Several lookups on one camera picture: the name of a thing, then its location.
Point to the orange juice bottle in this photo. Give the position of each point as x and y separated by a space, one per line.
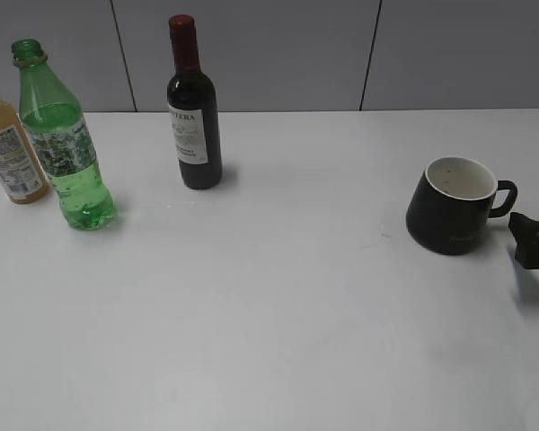
20 174

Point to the red wine bottle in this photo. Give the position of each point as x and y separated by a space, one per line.
191 97

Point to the black mug white inside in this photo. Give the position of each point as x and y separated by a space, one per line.
452 203

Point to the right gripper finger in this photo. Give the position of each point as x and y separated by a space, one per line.
527 256
524 229

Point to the green sprite bottle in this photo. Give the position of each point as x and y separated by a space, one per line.
54 122

